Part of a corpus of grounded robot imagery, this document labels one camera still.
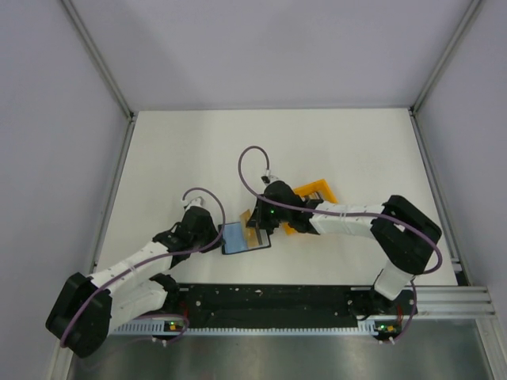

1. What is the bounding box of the black leather card holder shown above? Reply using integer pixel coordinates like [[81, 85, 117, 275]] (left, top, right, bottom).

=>
[[219, 222, 272, 256]]

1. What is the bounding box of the yellow plastic bin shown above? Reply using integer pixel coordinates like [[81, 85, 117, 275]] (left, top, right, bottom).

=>
[[281, 178, 338, 235]]

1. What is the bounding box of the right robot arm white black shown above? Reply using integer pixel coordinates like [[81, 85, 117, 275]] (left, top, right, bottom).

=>
[[246, 177, 442, 314]]

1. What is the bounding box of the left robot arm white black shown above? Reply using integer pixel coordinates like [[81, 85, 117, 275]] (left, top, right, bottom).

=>
[[45, 206, 221, 359]]

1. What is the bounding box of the stack of cards in bin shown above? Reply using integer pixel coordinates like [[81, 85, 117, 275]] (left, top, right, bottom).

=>
[[305, 191, 326, 200]]

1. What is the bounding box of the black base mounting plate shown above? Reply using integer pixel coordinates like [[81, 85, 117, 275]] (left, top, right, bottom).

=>
[[152, 283, 417, 329]]

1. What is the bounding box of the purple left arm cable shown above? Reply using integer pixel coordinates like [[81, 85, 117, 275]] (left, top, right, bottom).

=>
[[59, 187, 227, 348]]

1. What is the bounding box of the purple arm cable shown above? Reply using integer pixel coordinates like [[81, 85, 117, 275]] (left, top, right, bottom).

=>
[[238, 146, 444, 345], [59, 187, 227, 348]]

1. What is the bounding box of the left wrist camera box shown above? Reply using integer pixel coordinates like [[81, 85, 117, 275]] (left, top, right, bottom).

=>
[[182, 196, 205, 209]]

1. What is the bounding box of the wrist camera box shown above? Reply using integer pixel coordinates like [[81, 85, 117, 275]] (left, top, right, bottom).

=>
[[182, 196, 205, 209], [261, 170, 280, 186]]

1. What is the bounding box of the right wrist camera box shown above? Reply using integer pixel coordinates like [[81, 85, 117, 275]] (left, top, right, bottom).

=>
[[261, 170, 280, 186]]

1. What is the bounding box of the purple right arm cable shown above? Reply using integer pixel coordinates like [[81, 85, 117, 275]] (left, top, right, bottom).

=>
[[238, 146, 444, 345]]

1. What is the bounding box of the grey slotted cable duct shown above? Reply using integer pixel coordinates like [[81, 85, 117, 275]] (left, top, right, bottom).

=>
[[111, 319, 396, 336]]

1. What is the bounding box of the aluminium frame rail front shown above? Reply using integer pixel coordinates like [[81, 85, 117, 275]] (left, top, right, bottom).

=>
[[69, 286, 498, 318]]

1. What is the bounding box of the aluminium frame post left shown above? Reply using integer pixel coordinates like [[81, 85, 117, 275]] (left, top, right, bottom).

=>
[[59, 0, 135, 122]]

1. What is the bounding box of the aluminium frame post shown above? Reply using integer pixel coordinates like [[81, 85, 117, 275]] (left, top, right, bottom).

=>
[[59, 0, 135, 122], [410, 0, 486, 116]]

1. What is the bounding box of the aluminium frame post right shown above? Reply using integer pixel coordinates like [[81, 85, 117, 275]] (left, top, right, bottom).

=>
[[410, 0, 486, 116]]

